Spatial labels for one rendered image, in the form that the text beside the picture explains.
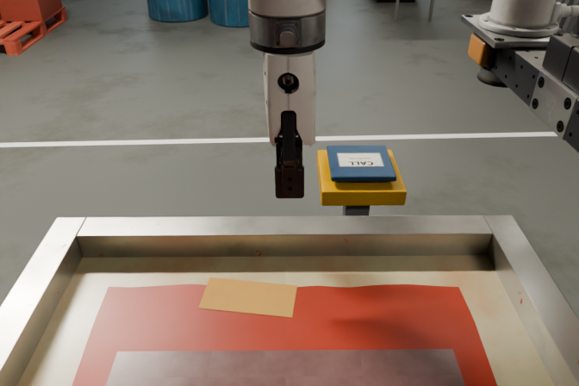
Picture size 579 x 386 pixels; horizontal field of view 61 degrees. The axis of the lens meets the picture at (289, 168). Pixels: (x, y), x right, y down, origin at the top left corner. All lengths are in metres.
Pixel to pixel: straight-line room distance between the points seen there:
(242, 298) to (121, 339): 0.13
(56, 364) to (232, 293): 0.19
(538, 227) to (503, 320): 1.86
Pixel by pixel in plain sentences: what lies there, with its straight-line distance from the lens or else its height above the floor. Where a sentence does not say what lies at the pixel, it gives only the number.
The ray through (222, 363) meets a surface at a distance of 0.53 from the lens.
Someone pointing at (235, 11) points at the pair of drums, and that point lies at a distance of 4.96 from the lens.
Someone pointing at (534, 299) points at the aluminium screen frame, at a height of 0.99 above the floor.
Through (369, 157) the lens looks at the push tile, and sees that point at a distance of 0.81.
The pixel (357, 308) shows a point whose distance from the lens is 0.57.
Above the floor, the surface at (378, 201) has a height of 0.94.
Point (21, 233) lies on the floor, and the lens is 2.46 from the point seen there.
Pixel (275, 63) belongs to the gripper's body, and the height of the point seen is 1.22.
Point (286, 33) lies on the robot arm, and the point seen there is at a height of 1.25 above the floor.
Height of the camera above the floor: 1.38
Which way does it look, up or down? 32 degrees down
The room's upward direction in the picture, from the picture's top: straight up
